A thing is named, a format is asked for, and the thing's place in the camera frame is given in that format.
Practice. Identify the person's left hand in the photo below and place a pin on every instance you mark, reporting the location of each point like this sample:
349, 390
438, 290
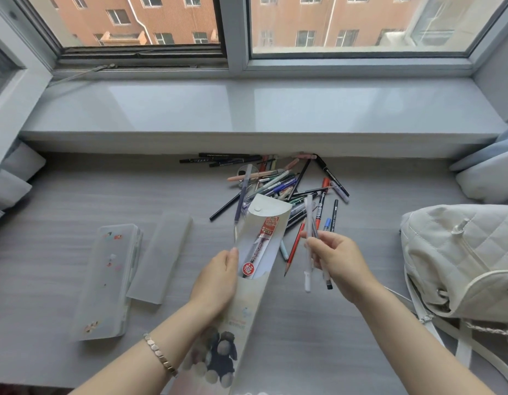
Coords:
217, 283

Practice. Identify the person's right hand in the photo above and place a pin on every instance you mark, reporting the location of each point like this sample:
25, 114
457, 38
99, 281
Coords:
344, 267

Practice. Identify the clear gel pen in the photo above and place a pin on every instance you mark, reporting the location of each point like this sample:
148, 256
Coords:
328, 281

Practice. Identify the cartoon sheep pencil pouch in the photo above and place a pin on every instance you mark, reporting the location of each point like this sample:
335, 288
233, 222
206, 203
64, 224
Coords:
254, 300

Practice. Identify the red pencil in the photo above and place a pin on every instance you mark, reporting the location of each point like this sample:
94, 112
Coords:
294, 250

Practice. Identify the white gel pen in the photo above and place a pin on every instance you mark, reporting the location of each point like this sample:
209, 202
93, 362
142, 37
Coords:
308, 218

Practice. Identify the frosted plastic box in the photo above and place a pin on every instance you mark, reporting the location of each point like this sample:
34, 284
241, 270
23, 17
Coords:
159, 259

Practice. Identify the pale teal pen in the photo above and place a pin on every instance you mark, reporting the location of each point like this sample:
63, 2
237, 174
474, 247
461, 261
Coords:
284, 250

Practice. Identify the red label refill packet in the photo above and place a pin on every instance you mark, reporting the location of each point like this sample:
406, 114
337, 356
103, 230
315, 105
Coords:
264, 238

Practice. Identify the black marker pen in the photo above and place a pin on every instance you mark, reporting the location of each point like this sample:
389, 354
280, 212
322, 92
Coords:
326, 170

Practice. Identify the pile of pens and pencils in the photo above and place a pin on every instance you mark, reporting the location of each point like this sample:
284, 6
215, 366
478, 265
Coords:
278, 180

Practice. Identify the white quilted backpack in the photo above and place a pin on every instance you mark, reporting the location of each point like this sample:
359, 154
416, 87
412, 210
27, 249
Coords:
476, 250

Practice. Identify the person's right forearm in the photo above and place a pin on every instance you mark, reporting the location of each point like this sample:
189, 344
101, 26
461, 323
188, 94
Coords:
410, 349

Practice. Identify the person's left forearm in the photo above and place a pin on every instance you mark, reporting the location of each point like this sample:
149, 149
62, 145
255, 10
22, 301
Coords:
134, 362

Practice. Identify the clear sticker pencil box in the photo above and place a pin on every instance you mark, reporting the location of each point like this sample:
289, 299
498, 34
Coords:
101, 283

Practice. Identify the grey wooden desk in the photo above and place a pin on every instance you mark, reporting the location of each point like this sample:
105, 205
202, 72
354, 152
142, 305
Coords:
40, 263

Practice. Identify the pale blue curtain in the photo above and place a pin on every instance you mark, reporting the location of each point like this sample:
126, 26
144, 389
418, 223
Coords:
492, 180

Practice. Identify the white window sill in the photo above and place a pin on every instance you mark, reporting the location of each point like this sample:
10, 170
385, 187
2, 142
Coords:
237, 111

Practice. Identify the brick apartment building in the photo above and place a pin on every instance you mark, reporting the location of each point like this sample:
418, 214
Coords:
175, 16

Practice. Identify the open white window sash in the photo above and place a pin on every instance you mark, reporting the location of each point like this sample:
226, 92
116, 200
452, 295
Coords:
19, 98

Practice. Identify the white window frame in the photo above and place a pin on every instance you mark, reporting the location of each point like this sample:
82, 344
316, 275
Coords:
235, 32

